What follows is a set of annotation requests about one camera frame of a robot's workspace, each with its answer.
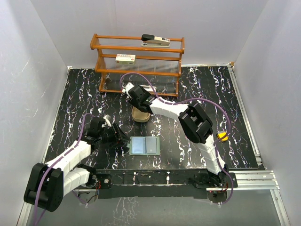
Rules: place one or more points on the black grey stapler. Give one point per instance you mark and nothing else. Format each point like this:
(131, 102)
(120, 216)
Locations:
(154, 41)

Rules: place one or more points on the black front base bar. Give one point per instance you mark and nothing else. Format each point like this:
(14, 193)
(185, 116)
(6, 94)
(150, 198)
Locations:
(153, 183)

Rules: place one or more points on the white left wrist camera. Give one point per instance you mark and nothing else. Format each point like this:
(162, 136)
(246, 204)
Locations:
(107, 118)

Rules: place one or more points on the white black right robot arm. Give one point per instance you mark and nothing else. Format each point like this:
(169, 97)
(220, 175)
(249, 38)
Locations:
(196, 124)

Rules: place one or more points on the beige oval card tray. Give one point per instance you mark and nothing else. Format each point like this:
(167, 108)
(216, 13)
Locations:
(139, 116)

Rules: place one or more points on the white red staples box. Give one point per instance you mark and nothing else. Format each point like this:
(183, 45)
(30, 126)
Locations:
(125, 59)

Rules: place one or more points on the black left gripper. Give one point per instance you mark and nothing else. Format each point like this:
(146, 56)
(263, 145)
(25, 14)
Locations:
(118, 137)

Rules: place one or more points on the wooden three-tier shelf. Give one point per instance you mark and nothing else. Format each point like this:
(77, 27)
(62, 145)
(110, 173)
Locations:
(149, 61)

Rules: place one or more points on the mint green card holder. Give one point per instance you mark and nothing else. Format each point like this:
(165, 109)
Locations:
(149, 145)

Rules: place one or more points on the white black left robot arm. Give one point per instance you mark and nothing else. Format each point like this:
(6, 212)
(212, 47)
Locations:
(49, 182)

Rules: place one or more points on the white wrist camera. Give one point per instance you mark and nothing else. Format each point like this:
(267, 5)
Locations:
(107, 118)
(127, 88)

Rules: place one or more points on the yellow grey small block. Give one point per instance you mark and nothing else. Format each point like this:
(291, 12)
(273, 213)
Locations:
(222, 136)

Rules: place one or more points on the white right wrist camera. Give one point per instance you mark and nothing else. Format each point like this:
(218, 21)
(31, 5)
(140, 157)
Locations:
(127, 88)

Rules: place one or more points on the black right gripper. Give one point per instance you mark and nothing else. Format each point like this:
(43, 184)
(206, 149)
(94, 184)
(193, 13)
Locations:
(134, 102)

